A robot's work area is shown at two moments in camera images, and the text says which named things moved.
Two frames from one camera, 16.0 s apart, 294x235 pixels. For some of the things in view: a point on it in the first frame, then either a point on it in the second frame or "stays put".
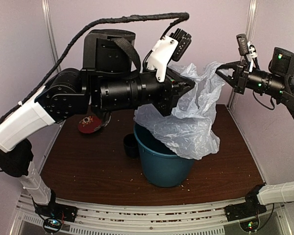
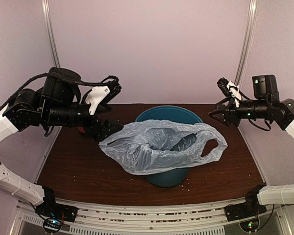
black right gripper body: (241, 83) to (232, 110)
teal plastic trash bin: (162, 168) to (169, 113)
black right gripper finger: (227, 78) to (219, 115)
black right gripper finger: (232, 65) to (220, 105)
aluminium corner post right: (251, 13) stays put
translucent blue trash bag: (188, 130) to (155, 145)
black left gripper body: (164, 103) to (91, 129)
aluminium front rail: (197, 221) stays put
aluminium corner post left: (50, 32) stays put
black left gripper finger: (185, 85) to (111, 127)
